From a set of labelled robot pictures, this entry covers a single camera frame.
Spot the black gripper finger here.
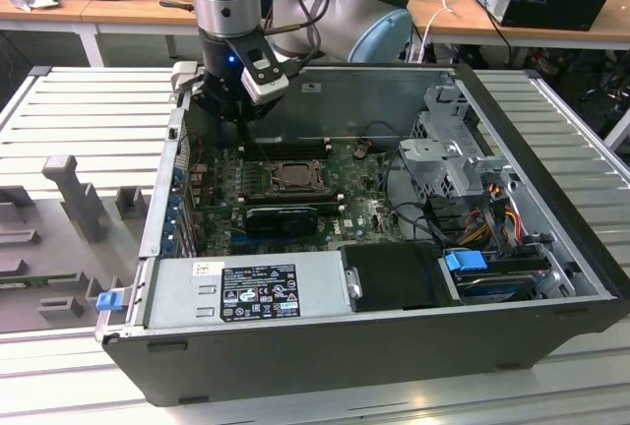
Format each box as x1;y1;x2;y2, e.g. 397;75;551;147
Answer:
190;75;251;161
248;117;263;161

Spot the silver CPU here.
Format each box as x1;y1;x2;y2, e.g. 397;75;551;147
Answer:
282;164;317;187

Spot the metal socket cover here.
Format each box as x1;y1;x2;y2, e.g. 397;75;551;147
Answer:
269;159;329;196

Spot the black RAM slot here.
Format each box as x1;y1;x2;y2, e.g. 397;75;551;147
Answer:
255;137;330;151
240;201;345;214
258;148;329;161
238;191;337;203

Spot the CPU socket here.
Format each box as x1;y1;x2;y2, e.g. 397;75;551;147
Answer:
265;157;331;197

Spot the black graphics card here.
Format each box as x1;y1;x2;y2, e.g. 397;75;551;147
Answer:
243;205;319;239

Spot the wooden desk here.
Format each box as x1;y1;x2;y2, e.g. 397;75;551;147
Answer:
0;0;630;68

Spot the green motherboard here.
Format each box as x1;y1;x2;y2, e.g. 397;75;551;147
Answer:
189;139;410;257

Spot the grey power supply unit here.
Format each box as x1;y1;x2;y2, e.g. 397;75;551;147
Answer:
145;250;356;331

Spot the metal drive cage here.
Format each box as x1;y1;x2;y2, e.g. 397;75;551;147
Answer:
398;83;524;201

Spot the black plastic shroud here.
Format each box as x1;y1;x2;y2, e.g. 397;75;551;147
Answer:
339;241;464;313

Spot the grey parts rack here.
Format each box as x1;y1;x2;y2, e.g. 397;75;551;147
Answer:
0;153;155;335

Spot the blue case latch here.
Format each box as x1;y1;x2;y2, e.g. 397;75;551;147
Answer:
96;290;123;313

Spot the black PC case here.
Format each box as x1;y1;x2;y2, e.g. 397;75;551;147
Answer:
93;61;630;409

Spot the blue disk carrier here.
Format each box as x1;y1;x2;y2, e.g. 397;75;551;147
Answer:
442;249;488;279

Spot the green RAM stick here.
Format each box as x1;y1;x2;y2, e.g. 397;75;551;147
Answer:
0;273;80;291

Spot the hard disk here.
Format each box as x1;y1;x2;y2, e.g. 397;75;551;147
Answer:
452;270;548;305

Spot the grey case handle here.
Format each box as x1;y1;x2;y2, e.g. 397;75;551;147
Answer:
169;61;203;97

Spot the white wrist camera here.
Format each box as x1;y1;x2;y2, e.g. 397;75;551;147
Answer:
239;40;290;103

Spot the white cable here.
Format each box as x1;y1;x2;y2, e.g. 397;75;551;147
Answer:
421;0;457;65

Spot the yellow red wire bundle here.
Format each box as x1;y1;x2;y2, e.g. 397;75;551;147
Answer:
460;201;524;245

